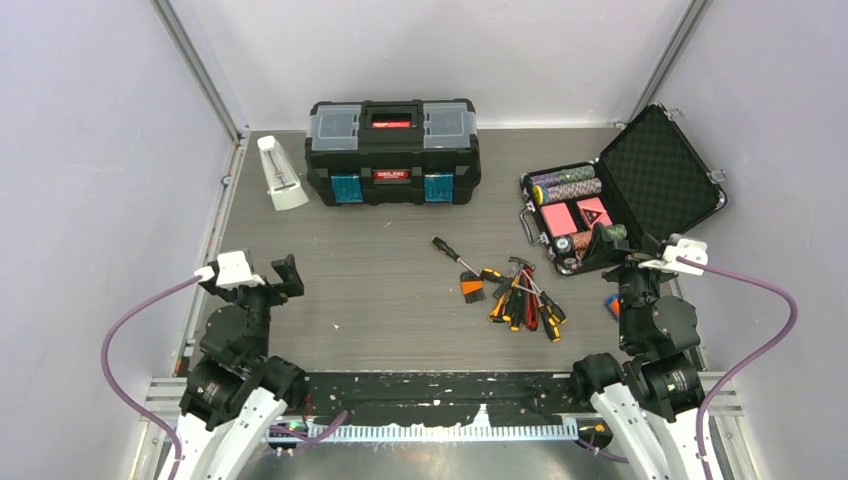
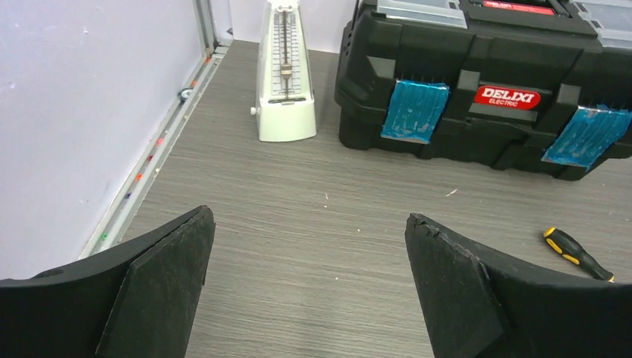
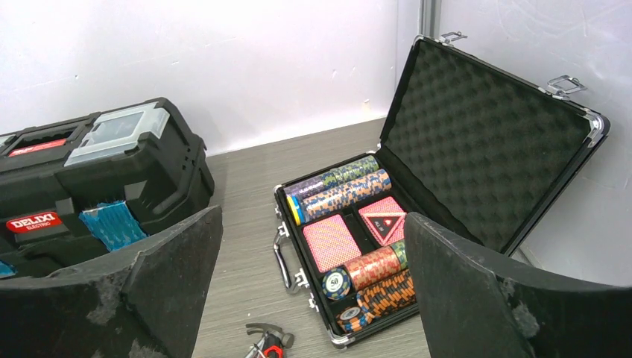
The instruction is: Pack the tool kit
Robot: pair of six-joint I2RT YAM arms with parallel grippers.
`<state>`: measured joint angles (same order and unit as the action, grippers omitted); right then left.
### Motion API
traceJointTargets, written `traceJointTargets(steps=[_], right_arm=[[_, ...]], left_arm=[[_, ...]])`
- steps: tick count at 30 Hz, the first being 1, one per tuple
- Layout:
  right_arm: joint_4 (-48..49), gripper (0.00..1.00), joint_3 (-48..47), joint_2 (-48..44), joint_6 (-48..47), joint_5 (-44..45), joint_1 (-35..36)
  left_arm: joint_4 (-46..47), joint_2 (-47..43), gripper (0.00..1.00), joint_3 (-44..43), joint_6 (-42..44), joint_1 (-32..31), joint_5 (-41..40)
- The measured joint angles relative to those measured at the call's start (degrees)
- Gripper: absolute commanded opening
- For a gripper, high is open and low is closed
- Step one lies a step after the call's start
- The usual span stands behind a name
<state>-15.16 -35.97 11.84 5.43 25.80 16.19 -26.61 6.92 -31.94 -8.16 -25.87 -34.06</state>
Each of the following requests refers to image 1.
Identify poker chip row top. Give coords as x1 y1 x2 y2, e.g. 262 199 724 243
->
530 165 595 188

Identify poker chip row green red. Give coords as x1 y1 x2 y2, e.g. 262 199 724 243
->
555 223 628 256

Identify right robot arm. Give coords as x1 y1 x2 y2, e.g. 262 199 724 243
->
566 233 714 479

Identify red card deck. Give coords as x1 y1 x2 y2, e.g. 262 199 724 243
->
576 196 614 229

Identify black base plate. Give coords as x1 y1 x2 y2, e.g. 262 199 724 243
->
287 371 594 427

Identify pink card deck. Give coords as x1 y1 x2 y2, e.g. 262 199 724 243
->
541 203 578 238

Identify yellow black screwdriver right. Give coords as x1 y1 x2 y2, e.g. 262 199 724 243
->
523 269 567 343

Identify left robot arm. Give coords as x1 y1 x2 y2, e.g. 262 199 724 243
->
159 250 308 479

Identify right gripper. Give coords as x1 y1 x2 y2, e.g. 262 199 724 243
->
580 221 678 346

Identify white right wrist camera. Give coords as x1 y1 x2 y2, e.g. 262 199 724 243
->
638 234 709 276

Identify red black pliers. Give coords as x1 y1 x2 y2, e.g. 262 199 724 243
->
519 265 538 331

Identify white metronome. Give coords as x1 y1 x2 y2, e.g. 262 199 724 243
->
257 135 309 211

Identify blue orange small object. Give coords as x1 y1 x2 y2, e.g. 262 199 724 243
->
605 295 620 321

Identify black plastic toolbox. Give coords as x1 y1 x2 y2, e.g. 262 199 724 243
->
305 98 482 206

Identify orange black bit holder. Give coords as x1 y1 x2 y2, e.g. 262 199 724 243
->
459 270 486 304

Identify black aluminium poker chip case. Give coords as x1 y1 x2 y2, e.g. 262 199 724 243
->
519 103 728 276

